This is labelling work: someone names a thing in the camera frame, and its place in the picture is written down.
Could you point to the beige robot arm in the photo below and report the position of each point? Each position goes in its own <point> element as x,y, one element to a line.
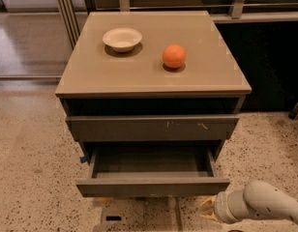
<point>258,200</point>

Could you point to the grey top drawer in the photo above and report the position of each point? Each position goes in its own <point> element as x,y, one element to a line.
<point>151,128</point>

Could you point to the metal shelf frame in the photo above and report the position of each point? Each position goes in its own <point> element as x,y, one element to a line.
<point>222,11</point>

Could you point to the white ceramic bowl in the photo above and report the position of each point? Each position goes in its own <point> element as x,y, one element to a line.
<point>122,39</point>

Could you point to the grey drawer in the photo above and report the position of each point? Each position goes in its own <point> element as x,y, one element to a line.
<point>161,173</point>
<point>151,128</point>

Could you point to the grey drawer cabinet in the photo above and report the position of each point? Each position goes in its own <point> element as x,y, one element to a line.
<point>99,81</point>

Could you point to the dark object at right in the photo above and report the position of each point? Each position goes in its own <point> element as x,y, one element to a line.
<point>293,114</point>

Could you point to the blue tape piece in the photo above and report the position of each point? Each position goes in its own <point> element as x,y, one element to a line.
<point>83,159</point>

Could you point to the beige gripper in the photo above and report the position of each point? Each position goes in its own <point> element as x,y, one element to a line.
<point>221,207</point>

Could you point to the orange fruit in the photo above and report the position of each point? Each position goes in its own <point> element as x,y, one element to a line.
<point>174,56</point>

